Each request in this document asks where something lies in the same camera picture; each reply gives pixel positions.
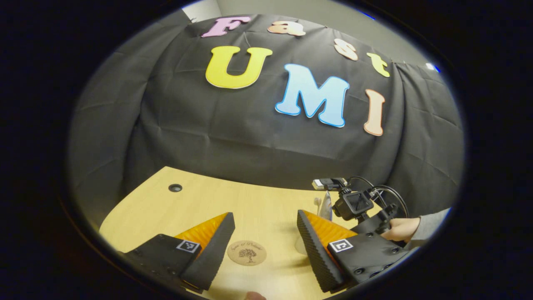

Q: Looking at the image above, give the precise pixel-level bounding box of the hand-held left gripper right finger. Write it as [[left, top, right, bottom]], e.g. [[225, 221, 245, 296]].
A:
[[296, 210, 411, 293]]

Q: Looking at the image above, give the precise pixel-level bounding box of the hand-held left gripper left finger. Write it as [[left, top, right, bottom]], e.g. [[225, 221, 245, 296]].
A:
[[121, 212, 236, 292]]

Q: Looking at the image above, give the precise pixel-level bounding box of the round cork coaster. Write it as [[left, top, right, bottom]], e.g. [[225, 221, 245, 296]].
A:
[[227, 240, 267, 266]]

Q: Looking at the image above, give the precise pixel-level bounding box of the light wooden desktop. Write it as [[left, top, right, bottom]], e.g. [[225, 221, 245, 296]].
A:
[[99, 166, 411, 300]]

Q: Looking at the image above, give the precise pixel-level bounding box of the black backdrop cloth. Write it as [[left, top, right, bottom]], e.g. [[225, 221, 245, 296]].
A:
[[69, 12, 465, 228]]

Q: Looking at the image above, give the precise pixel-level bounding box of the black camera cable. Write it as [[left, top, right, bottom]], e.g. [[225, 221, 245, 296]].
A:
[[348, 176, 409, 219]]

